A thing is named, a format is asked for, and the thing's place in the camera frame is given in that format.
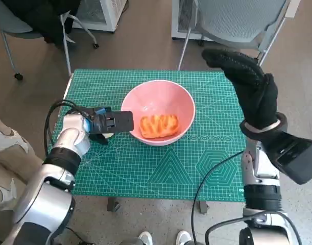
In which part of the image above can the rectangular toy bread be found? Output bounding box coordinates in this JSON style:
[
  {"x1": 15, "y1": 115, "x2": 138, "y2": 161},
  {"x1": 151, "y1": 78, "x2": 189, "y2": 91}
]
[{"x1": 139, "y1": 114, "x2": 180, "y2": 140}]

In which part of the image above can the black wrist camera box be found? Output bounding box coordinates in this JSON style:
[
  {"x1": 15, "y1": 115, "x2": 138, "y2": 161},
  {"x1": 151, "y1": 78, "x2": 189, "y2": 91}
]
[
  {"x1": 90, "y1": 110, "x2": 135, "y2": 135},
  {"x1": 260, "y1": 131, "x2": 312, "y2": 186}
]

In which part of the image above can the grey mesh chair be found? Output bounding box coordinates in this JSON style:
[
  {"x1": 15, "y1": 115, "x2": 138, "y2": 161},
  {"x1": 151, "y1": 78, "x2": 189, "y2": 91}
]
[{"x1": 177, "y1": 0, "x2": 302, "y2": 71}]

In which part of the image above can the white mesh cabinet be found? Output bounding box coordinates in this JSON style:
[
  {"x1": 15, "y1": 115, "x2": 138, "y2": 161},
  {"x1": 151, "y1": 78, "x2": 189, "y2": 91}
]
[
  {"x1": 74, "y1": 0, "x2": 130, "y2": 33},
  {"x1": 172, "y1": 0, "x2": 205, "y2": 40}
]

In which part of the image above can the green cutting mat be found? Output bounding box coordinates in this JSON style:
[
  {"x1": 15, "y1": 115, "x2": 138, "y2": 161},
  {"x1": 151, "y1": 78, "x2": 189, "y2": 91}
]
[{"x1": 53, "y1": 70, "x2": 246, "y2": 203}]

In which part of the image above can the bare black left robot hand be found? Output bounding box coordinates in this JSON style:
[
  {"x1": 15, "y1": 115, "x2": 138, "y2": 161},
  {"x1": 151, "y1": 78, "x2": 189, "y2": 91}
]
[{"x1": 83, "y1": 107, "x2": 112, "y2": 146}]

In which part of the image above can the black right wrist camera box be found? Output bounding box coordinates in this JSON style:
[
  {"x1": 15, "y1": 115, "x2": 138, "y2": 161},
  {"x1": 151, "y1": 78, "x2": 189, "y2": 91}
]
[{"x1": 260, "y1": 131, "x2": 312, "y2": 186}]

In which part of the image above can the blue-grey seat chair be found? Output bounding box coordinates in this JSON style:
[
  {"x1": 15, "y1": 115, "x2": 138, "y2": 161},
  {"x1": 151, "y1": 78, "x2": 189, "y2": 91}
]
[{"x1": 0, "y1": 0, "x2": 100, "y2": 82}]

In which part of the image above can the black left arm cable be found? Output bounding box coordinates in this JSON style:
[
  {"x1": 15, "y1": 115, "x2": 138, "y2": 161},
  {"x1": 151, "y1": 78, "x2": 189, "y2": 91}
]
[{"x1": 44, "y1": 100, "x2": 89, "y2": 154}]

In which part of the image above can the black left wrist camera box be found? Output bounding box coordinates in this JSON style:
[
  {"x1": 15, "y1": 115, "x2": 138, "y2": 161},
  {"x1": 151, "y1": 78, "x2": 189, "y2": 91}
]
[{"x1": 90, "y1": 110, "x2": 135, "y2": 135}]

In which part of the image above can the pink bowl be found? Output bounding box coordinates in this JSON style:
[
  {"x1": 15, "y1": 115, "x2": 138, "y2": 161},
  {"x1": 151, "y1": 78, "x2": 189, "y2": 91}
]
[{"x1": 121, "y1": 80, "x2": 196, "y2": 146}]

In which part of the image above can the black looping right arm cable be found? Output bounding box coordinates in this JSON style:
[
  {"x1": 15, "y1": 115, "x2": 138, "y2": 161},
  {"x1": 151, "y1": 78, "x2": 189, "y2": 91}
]
[{"x1": 205, "y1": 214, "x2": 303, "y2": 245}]

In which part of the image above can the white shoe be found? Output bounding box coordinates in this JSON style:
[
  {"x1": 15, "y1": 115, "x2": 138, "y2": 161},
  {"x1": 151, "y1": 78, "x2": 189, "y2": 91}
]
[
  {"x1": 138, "y1": 231, "x2": 153, "y2": 245},
  {"x1": 176, "y1": 229, "x2": 192, "y2": 245}
]

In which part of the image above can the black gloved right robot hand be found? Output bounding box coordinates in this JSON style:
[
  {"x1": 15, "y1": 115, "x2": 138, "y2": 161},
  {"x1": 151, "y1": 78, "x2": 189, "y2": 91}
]
[{"x1": 201, "y1": 48, "x2": 279, "y2": 132}]

